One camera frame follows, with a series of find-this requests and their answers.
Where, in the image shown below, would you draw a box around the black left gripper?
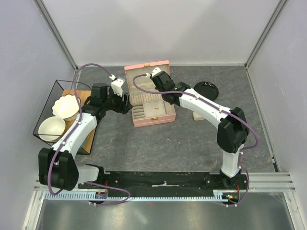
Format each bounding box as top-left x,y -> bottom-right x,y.
102,87 -> 132,115

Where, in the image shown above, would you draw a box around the pink jewelry box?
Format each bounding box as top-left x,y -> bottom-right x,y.
124,60 -> 176,127

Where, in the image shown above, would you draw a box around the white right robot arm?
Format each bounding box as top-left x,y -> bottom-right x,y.
132,69 -> 249,189

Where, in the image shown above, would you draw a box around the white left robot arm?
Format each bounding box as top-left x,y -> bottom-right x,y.
38,78 -> 132,196

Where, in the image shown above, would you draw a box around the white scalloped dish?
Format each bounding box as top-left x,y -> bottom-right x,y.
52,94 -> 81,121

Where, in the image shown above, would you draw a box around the white round bowl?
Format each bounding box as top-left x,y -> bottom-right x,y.
38,116 -> 66,142

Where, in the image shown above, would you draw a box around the hair clips on plate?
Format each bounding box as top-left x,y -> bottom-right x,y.
205,81 -> 215,88

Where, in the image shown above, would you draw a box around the black round plate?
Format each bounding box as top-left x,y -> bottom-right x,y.
194,81 -> 219,101

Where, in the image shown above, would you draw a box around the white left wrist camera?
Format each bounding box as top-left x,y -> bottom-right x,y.
111,77 -> 125,97

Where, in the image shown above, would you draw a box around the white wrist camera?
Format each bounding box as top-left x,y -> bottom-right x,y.
150,67 -> 161,78
111,77 -> 125,97

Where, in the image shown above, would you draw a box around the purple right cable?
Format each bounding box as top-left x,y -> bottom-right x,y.
132,73 -> 260,208

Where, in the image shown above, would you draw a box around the purple cable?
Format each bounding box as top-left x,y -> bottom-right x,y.
47,63 -> 131,207
132,73 -> 260,208

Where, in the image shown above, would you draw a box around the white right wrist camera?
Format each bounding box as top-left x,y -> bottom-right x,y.
150,67 -> 161,78

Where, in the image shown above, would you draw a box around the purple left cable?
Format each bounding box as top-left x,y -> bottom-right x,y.
47,63 -> 131,207

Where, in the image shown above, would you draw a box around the black wire rack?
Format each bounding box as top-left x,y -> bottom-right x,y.
32,80 -> 94,155

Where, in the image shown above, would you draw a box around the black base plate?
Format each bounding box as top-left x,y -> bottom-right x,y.
78,170 -> 249,198

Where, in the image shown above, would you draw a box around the slotted cable duct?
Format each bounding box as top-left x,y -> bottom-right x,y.
44,191 -> 233,202

